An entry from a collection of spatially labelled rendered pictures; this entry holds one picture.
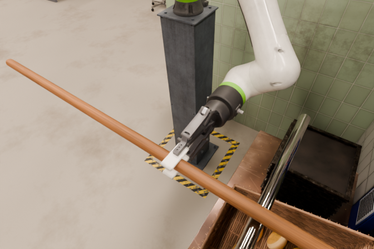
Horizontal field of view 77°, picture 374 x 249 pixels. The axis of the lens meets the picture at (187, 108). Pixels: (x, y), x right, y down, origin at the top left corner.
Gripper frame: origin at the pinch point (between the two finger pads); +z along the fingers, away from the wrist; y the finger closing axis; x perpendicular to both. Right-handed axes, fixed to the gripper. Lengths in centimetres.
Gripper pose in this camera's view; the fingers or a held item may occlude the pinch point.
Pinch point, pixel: (175, 160)
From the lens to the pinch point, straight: 56.4
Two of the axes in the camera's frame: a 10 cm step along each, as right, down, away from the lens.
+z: -5.8, 6.0, -5.5
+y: 0.4, 7.0, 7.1
